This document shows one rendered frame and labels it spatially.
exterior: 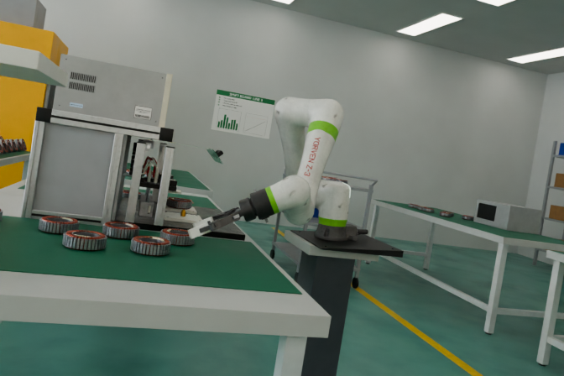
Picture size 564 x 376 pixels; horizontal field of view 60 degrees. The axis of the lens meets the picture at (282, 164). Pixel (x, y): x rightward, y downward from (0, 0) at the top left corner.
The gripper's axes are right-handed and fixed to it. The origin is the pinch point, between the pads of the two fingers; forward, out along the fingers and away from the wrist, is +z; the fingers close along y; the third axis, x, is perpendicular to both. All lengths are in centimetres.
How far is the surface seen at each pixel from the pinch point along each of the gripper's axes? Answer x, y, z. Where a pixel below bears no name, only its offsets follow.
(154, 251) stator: 1.0, -23.3, 8.7
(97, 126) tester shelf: 43.6, 8.1, 18.9
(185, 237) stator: -0.7, -4.7, 3.1
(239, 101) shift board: 93, 580, -37
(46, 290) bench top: 6, -62, 21
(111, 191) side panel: 21.5, 10.4, 23.5
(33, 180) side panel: 34, 5, 44
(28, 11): 235, 368, 137
